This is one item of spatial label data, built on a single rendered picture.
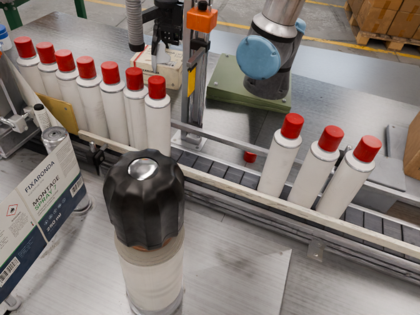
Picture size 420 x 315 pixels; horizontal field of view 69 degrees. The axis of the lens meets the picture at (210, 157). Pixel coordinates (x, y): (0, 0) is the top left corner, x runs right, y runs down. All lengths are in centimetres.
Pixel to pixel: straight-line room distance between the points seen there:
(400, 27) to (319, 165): 357
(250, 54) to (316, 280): 53
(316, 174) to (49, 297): 49
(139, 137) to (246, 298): 39
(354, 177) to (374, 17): 345
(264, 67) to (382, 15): 323
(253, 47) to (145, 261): 58
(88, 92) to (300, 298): 58
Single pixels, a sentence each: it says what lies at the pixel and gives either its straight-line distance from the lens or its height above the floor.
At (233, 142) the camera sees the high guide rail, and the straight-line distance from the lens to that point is 65.
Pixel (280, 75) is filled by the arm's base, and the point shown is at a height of 93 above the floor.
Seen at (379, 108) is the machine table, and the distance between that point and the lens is 119.
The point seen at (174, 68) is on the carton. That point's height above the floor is 90.
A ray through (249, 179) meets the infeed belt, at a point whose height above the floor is 88.
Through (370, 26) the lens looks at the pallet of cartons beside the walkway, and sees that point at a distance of 399.
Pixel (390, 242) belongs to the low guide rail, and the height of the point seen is 91.
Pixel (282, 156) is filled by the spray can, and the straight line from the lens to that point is 57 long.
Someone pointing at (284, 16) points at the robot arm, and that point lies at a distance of 79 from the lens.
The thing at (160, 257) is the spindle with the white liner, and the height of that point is 107.
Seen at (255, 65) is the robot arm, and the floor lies 102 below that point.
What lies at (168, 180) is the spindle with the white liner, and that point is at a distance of 29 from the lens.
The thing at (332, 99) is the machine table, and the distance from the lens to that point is 114.
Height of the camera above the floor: 139
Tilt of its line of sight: 45 degrees down
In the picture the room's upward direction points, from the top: 7 degrees clockwise
